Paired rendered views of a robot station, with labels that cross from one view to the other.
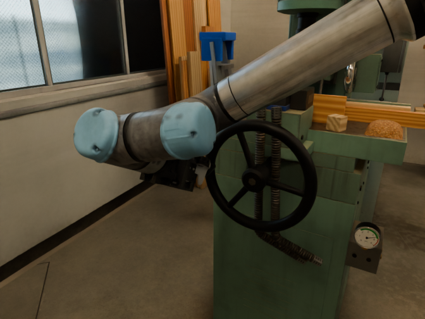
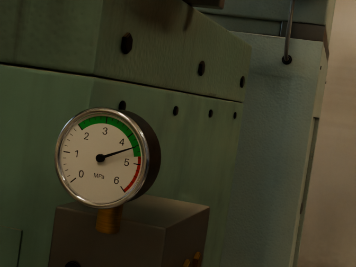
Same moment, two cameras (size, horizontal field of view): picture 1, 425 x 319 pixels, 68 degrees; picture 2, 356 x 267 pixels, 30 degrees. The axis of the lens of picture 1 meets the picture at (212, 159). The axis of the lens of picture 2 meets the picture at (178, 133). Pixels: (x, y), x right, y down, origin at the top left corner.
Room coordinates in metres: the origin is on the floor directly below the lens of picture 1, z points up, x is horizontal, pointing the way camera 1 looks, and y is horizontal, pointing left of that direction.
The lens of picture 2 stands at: (0.26, -0.34, 0.70)
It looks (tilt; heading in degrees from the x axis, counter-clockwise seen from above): 3 degrees down; 347
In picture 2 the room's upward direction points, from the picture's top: 8 degrees clockwise
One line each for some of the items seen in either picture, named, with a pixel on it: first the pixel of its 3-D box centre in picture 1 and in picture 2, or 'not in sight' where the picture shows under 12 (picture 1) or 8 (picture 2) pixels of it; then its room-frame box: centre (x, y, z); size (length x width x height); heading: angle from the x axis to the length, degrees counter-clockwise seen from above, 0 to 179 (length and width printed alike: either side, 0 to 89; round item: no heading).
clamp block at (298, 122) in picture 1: (279, 123); not in sight; (0.83, -0.18, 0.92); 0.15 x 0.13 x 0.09; 60
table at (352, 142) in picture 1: (288, 131); not in sight; (0.90, -0.22, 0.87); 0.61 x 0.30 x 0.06; 60
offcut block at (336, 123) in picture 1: (336, 123); not in sight; (0.81, -0.33, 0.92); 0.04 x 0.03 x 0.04; 39
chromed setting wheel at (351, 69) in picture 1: (351, 73); not in sight; (1.05, -0.45, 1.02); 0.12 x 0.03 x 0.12; 150
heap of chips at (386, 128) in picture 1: (384, 126); not in sight; (0.79, -0.45, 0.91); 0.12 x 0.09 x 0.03; 150
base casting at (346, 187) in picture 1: (303, 146); (29, 33); (1.10, -0.33, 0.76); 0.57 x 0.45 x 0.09; 150
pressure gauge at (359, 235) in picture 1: (366, 237); (109, 171); (0.68, -0.40, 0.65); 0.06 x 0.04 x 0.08; 60
